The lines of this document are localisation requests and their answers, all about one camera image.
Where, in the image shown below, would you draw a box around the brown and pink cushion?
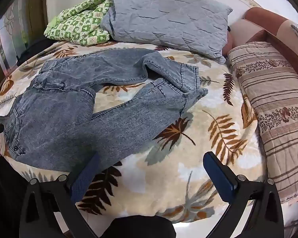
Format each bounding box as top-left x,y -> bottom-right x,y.
222,7 -> 298,90

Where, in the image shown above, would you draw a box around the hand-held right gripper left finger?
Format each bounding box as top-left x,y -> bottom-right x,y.
19,151 -> 101,238

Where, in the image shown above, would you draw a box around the green checked quilt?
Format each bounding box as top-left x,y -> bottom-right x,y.
44,0 -> 114,46

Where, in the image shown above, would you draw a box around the striped floral pillow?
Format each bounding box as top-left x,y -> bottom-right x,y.
227,42 -> 298,205

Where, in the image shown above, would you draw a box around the grey denim pants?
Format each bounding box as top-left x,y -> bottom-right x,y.
0,48 -> 209,173

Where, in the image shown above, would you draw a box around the dark cloth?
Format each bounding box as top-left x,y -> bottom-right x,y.
17,39 -> 53,60

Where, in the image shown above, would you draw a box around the leaf print blanket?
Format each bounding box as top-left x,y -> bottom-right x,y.
0,40 -> 267,222

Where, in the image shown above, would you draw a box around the patterned glass door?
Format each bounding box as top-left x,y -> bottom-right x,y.
0,0 -> 30,75

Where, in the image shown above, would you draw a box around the grey quilted blanket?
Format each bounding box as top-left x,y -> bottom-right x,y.
100,0 -> 233,65

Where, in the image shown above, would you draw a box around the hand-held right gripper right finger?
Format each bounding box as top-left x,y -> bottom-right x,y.
203,151 -> 286,238

